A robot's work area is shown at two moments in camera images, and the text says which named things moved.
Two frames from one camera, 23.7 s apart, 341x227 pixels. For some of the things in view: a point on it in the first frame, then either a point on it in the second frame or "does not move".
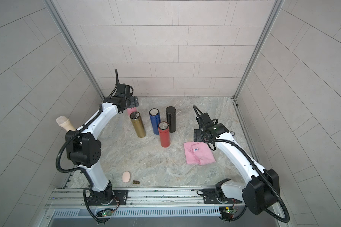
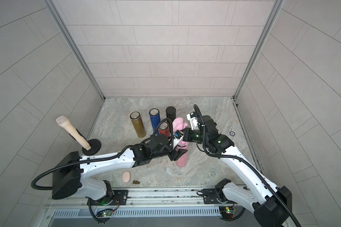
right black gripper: [200, 130] → [188, 137]
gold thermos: [136, 118] does not move
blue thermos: [155, 116] does not move
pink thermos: [130, 110] → [182, 161]
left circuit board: [107, 213] does not move
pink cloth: [198, 153] → [178, 124]
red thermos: [164, 131] does not move
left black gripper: [131, 100] → [176, 155]
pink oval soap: [126, 177] does not move
